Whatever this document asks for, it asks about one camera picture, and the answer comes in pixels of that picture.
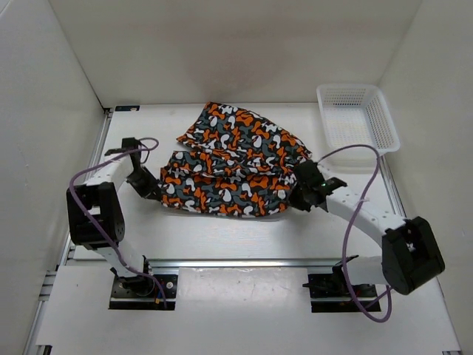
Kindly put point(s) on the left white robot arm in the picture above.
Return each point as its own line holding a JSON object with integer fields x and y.
{"x": 96, "y": 220}

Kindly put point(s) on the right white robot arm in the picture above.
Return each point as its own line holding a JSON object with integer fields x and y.
{"x": 410, "y": 255}

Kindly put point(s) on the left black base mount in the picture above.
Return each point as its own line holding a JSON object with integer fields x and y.
{"x": 137, "y": 294}

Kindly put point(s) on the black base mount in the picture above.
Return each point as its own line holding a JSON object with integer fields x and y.
{"x": 329, "y": 293}
{"x": 137, "y": 294}

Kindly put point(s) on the small blue label sticker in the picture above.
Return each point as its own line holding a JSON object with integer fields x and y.
{"x": 127, "y": 108}

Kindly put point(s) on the aluminium front rail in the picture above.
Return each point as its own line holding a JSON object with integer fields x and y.
{"x": 245, "y": 263}

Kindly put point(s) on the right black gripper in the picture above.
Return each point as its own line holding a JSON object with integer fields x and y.
{"x": 296, "y": 203}

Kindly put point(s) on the white plastic mesh basket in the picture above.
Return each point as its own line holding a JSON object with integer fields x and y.
{"x": 354, "y": 114}

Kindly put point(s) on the orange camouflage patterned shorts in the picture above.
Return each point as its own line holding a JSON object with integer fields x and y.
{"x": 236, "y": 163}

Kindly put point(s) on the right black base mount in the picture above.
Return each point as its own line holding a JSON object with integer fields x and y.
{"x": 329, "y": 293}

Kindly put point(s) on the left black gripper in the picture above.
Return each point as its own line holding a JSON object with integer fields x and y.
{"x": 148, "y": 191}

